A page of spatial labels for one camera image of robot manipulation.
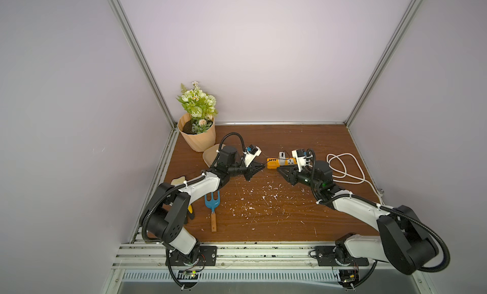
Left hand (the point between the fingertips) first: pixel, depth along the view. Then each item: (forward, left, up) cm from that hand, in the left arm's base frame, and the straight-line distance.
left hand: (264, 166), depth 82 cm
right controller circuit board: (-38, -32, -17) cm, 53 cm away
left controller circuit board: (-38, +30, -18) cm, 52 cm away
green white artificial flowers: (+28, +32, +11) cm, 44 cm away
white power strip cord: (+7, -44, -16) cm, 47 cm away
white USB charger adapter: (+12, -10, -8) cm, 17 cm away
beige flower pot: (+17, +32, -4) cm, 36 cm away
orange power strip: (+11, -6, -13) cm, 18 cm away
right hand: (-1, -6, +1) cm, 6 cm away
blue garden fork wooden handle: (-12, +24, -14) cm, 30 cm away
